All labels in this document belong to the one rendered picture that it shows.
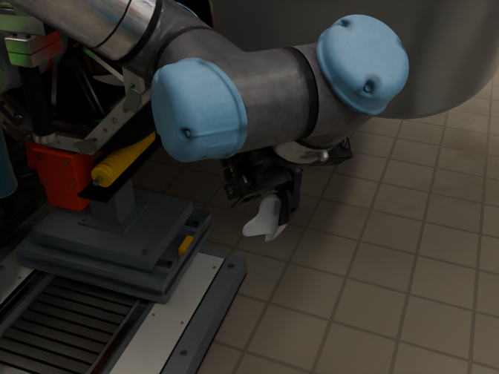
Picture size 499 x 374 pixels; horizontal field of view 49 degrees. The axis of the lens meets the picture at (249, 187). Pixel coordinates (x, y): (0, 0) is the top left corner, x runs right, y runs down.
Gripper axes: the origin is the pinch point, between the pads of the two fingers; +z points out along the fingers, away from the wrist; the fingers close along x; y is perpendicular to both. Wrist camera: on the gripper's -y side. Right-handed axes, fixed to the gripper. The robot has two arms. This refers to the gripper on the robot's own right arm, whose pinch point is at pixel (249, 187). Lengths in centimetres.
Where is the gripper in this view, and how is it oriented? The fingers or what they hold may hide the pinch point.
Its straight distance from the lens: 74.1
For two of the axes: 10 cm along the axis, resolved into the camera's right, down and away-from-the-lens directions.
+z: -3.2, 3.1, 9.0
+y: -8.7, 2.8, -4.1
